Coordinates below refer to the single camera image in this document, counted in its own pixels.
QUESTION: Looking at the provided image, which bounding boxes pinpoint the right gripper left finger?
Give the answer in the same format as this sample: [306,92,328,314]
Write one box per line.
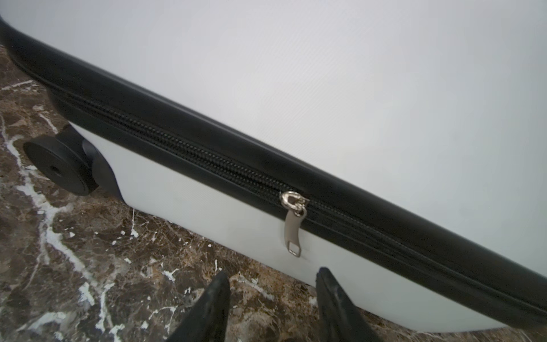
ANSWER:
[167,271,231,342]

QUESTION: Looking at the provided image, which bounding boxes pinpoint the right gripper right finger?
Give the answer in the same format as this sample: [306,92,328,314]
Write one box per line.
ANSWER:
[316,267,382,342]

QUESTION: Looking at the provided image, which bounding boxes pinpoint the silver zipper pull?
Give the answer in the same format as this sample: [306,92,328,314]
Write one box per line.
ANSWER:
[279,191,310,257]

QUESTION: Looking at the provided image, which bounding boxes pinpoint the white hard-shell suitcase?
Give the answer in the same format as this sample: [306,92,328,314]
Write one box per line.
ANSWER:
[1,1,546,332]

